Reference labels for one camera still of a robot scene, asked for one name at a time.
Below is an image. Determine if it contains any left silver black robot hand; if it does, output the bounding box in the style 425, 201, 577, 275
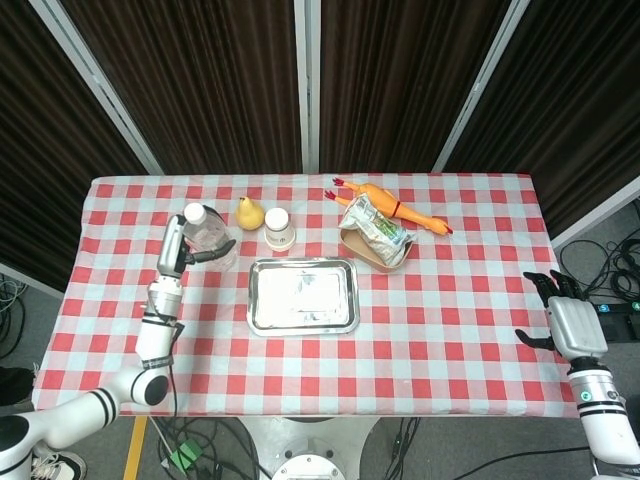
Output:
156, 213, 237, 277

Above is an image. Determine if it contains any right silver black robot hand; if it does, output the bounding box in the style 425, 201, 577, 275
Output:
514, 269, 610, 361

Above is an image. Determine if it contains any clear plastic bottle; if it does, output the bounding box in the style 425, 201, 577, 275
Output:
182, 202, 239, 274

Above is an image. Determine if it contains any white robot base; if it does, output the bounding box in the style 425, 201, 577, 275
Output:
239, 416, 382, 480

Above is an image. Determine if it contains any metal rectangular tray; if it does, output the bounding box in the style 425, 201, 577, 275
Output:
246, 256, 361, 337

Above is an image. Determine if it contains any yellow pear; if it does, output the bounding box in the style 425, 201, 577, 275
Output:
235, 196, 266, 232

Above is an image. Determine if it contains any white paper cup stack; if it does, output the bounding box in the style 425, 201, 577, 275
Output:
263, 207, 297, 251

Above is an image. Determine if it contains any red white checkered tablecloth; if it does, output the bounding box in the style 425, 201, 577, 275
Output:
30, 173, 581, 419

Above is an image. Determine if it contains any dark brown curtain panel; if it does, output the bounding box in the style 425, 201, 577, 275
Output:
319, 0, 512, 174
59, 0, 304, 176
0, 0, 151, 294
443, 0, 640, 237

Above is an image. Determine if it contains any brown paper food box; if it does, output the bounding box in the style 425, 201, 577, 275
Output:
338, 227, 416, 274

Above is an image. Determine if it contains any yellow rubber chicken toy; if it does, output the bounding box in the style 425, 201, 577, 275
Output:
323, 177, 455, 237

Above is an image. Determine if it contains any green box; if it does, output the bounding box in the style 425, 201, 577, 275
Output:
168, 438, 205, 472

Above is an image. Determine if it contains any black round object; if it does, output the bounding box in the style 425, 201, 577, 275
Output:
0, 367, 36, 407

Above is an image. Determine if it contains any crumpled snack bag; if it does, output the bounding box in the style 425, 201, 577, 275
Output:
338, 194, 417, 268

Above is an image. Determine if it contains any black white sneaker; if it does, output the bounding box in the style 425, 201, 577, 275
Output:
28, 448, 89, 480

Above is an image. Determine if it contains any black floor cable bundle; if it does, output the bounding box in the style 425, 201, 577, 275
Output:
0, 277, 27, 361
148, 417, 274, 480
558, 199, 640, 304

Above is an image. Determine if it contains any white partition base rail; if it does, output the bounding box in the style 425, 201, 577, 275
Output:
0, 260, 67, 302
549, 175, 640, 251

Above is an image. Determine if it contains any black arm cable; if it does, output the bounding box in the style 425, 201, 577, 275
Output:
164, 319, 186, 417

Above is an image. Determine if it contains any white partition post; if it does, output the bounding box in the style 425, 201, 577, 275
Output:
293, 0, 321, 175
27, 0, 165, 176
432, 0, 531, 174

